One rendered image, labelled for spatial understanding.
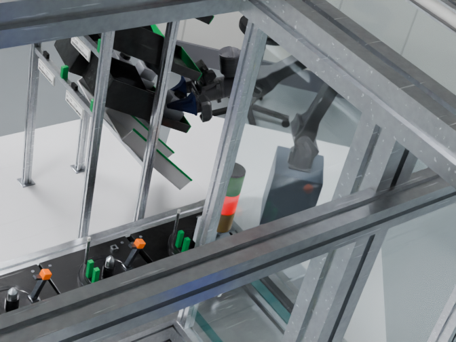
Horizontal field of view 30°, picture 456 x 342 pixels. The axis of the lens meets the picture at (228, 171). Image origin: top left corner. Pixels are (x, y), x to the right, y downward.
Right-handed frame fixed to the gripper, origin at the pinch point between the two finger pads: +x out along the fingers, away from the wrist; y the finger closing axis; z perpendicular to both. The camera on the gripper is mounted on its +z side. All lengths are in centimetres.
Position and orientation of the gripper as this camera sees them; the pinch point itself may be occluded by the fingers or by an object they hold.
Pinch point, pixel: (176, 98)
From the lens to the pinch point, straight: 221.7
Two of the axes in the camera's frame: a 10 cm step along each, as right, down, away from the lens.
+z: -0.5, -7.7, -6.3
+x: -9.4, 2.5, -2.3
